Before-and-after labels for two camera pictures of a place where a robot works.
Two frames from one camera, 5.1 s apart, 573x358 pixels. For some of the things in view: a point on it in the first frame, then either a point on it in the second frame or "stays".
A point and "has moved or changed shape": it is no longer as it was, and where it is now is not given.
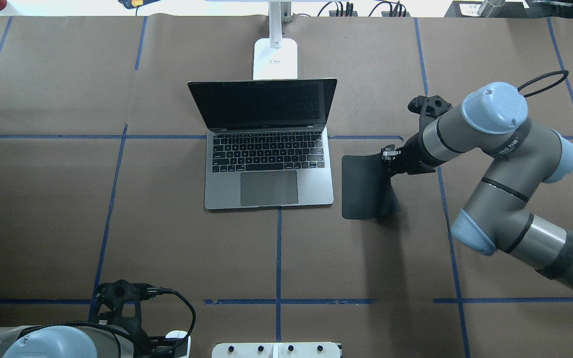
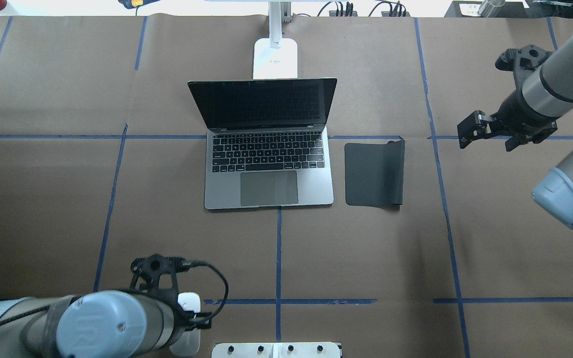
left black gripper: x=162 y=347 -> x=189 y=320
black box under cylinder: x=470 y=9 stays
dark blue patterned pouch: x=130 y=4 stays
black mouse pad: x=367 y=190 has moved or changed shape
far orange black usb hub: x=342 y=13 stays
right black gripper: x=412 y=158 -> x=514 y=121
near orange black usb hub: x=395 y=14 stays
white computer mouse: x=179 y=334 has moved or changed shape
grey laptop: x=268 y=145 stays
